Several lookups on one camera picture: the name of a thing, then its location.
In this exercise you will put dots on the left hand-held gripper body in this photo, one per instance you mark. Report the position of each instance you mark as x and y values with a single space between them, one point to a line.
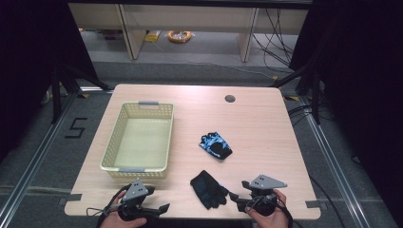
134 191

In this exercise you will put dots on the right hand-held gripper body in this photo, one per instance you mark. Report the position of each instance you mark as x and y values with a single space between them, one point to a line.
266 183

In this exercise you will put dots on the black dotted glove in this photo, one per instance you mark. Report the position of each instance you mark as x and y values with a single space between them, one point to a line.
205 189

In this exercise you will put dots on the pale yellow plastic basket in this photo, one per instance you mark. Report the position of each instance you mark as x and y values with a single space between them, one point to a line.
142 142

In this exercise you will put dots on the blue and black glove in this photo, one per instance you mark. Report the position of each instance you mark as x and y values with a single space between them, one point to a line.
213 142

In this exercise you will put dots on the person's left hand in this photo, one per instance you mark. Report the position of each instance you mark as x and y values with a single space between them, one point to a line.
114 220

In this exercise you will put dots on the person's right hand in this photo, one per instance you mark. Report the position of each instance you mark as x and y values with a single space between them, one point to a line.
272 220

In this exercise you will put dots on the black floor tape marking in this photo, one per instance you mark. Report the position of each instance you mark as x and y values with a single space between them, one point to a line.
77 128

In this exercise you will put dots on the yellow black floor tape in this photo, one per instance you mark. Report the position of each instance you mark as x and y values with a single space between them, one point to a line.
83 95
292 98

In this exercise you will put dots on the black metal stand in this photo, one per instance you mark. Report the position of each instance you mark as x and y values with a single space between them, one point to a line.
56 95
315 95

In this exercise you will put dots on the dark curtain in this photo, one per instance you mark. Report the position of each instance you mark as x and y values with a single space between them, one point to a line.
31 47
358 63

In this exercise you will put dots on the yellow packet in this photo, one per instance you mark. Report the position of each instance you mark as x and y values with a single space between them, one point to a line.
152 36

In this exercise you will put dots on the aluminium floor rail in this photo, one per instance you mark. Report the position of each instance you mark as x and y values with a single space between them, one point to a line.
332 164
34 158

